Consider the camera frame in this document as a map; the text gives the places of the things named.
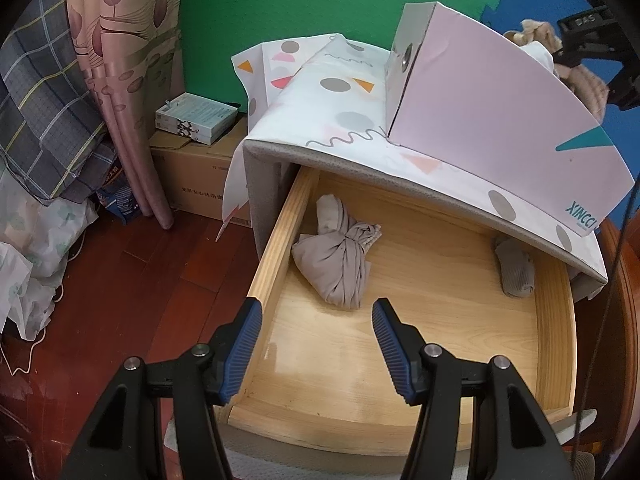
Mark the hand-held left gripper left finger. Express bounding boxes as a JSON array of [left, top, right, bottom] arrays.
[[60, 297, 264, 480]]

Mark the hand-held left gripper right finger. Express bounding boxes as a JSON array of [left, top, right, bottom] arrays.
[[371, 297, 576, 480]]

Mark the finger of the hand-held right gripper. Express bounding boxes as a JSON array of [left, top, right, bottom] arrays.
[[605, 75, 640, 112], [552, 35, 586, 67]]

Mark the beige frilled underwear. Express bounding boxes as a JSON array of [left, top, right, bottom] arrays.
[[502, 19, 611, 123]]

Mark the grey wooden drawer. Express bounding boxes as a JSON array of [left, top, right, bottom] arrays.
[[165, 167, 598, 480]]

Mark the white XINCCI shoe box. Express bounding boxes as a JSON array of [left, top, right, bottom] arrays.
[[384, 1, 636, 236]]

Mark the beige knotted garment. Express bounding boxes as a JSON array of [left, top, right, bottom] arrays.
[[291, 194, 383, 311]]

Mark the grey sock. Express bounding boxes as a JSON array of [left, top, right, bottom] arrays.
[[494, 237, 537, 298]]

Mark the large cardboard box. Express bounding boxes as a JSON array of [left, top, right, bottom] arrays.
[[149, 115, 253, 226]]

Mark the blue snack packet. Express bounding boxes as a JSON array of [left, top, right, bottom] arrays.
[[95, 165, 143, 226]]

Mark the orange wooden furniture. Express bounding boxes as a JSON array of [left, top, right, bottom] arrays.
[[570, 220, 640, 461]]

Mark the white printed plastic bag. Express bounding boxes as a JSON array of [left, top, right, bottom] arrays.
[[0, 175, 101, 346]]

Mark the patterned white cover cloth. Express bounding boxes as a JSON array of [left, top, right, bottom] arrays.
[[216, 32, 608, 286]]

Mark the small teal white box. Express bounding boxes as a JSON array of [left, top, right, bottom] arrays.
[[154, 92, 240, 146]]

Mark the green foam mat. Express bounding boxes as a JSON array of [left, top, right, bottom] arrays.
[[182, 0, 506, 126]]

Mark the grey plaid blanket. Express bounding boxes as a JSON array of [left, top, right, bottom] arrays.
[[0, 0, 118, 206]]

